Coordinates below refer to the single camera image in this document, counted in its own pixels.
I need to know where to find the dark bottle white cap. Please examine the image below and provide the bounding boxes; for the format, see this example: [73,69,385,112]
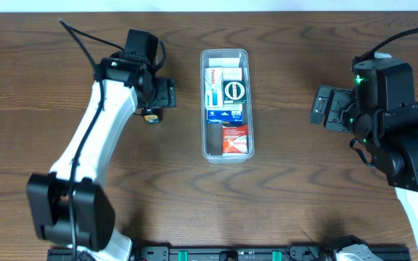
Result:
[141,108,163,124]

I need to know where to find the white Panadol box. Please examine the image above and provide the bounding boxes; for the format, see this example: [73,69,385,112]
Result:
[205,67,223,109]

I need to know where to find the green round-logo box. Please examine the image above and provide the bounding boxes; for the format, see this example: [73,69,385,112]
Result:
[223,80,247,104]

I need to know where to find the clear plastic container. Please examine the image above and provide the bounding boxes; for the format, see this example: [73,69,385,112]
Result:
[200,49,255,164]

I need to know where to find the blue tall box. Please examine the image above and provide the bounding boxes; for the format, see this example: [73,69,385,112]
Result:
[206,104,243,125]

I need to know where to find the red Panadol box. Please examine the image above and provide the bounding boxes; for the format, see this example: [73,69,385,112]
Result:
[222,125,248,154]

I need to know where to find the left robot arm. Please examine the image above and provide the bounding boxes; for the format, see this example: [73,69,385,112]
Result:
[26,51,176,260]

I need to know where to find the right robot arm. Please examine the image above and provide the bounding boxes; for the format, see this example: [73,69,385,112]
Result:
[309,57,418,251]

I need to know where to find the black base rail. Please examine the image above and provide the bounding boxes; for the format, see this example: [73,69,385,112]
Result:
[47,244,411,261]

